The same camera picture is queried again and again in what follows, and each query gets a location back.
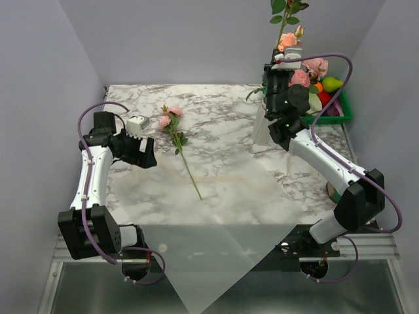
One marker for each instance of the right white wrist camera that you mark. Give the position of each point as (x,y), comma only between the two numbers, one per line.
(289,59)

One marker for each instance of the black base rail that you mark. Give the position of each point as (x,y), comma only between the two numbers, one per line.
(293,254)

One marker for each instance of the purple toy eggplant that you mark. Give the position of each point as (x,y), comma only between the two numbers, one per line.
(335,109)

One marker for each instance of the green tape roll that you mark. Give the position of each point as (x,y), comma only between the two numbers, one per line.
(333,195)

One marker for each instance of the white ribbed vase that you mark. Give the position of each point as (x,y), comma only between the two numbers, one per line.
(260,134)

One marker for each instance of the white wrapping paper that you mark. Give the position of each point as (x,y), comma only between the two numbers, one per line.
(212,221)

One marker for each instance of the pink rose stem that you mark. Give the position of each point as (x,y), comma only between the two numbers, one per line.
(314,69)

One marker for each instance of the green leafy stem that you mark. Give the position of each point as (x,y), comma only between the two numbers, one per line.
(283,13)

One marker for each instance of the green plastic tray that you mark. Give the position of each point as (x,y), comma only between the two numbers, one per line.
(324,119)

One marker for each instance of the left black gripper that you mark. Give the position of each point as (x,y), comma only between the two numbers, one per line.
(145,159)

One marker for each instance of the pink bud flower stem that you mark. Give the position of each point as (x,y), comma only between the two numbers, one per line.
(291,39)

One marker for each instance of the pink flower bouquet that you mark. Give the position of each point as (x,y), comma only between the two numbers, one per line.
(169,123)

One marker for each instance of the red toy pepper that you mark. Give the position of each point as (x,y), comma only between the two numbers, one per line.
(324,97)

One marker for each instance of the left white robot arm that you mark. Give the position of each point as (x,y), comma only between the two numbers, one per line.
(88,228)

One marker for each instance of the green toy pear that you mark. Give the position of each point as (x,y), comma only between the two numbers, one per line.
(331,84)

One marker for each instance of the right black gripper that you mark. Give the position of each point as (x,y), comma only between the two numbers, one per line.
(267,67)

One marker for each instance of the green toy cabbage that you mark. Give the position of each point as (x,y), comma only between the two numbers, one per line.
(315,104)

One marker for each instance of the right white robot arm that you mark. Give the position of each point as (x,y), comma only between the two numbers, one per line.
(361,191)

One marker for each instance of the orange toy fruit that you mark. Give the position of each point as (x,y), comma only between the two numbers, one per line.
(316,88)

